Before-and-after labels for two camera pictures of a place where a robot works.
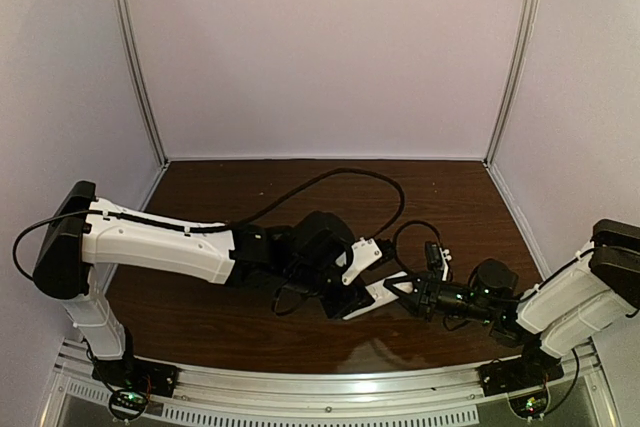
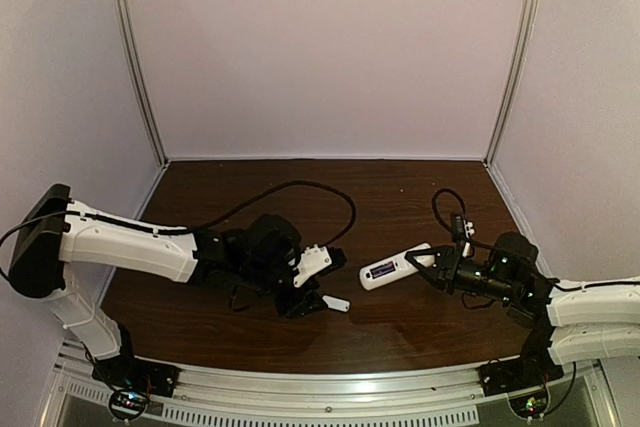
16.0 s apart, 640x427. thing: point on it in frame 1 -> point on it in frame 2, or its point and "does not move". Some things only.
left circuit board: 127,405 does not move
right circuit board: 529,406 does not move
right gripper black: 427,292 -> 446,269
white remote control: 381,294 -> 394,268
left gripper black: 349,302 -> 301,304
